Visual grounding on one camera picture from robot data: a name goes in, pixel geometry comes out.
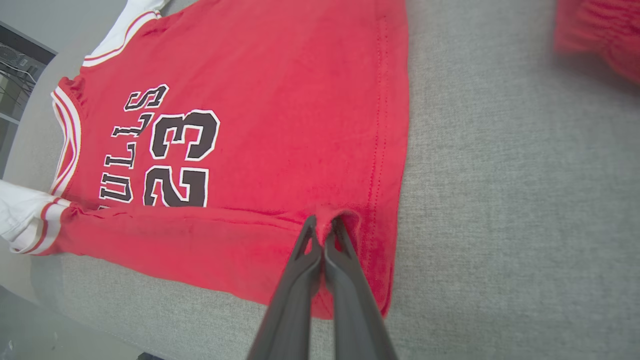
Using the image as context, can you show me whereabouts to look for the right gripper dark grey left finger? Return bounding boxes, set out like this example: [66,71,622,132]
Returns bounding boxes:
[247,215,323,360]

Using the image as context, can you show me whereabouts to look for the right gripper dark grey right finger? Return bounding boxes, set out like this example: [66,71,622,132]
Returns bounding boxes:
[324,216,398,360]

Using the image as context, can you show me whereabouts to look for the red Bulls 23 jersey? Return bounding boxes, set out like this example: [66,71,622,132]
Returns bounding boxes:
[0,0,411,321]

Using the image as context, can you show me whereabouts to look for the red shorts white trim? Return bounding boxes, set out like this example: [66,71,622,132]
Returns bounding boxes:
[554,0,640,85]

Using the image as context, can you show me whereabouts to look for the black computer tower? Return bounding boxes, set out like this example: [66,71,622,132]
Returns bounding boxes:
[0,22,58,121]

